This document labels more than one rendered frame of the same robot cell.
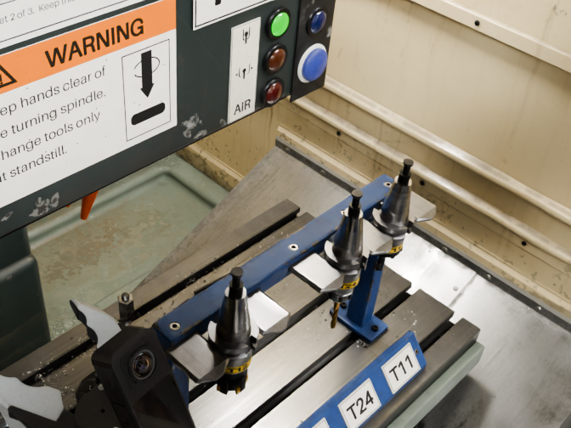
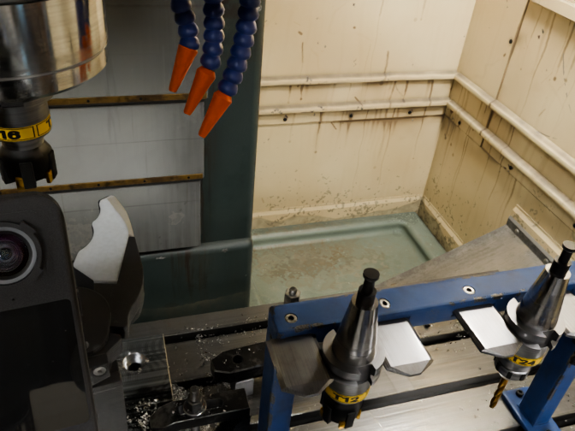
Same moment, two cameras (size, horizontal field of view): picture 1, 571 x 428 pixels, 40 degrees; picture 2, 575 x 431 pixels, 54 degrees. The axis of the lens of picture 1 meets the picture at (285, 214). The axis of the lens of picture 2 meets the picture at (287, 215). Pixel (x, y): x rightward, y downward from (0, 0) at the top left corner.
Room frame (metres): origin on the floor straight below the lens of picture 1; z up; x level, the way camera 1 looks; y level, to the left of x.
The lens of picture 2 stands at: (0.26, -0.08, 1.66)
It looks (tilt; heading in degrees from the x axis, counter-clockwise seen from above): 36 degrees down; 30
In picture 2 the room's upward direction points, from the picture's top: 6 degrees clockwise
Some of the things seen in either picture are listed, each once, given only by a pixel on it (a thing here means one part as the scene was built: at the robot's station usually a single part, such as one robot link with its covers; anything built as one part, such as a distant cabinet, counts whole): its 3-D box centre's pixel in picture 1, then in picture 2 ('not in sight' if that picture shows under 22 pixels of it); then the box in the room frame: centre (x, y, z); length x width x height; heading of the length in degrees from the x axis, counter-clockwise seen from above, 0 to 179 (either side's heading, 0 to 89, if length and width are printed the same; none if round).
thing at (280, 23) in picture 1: (279, 24); not in sight; (0.57, 0.02, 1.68); 0.02 x 0.01 x 0.02; 140
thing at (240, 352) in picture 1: (233, 335); (352, 357); (0.64, 0.05, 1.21); 0.06 x 0.06 x 0.03
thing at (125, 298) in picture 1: (127, 321); (289, 316); (0.86, 0.24, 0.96); 0.03 x 0.03 x 0.13
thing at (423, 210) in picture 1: (414, 206); not in sight; (0.94, -0.20, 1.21); 0.07 x 0.05 x 0.01; 50
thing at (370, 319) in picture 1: (370, 263); (566, 357); (0.97, -0.15, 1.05); 0.10 x 0.05 x 0.30; 50
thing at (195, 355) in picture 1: (200, 359); (300, 366); (0.60, 0.08, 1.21); 0.07 x 0.05 x 0.01; 50
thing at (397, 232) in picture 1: (392, 221); not in sight; (0.90, -0.16, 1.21); 0.06 x 0.06 x 0.03
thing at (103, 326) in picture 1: (103, 346); (114, 265); (0.44, 0.15, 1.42); 0.09 x 0.03 x 0.06; 32
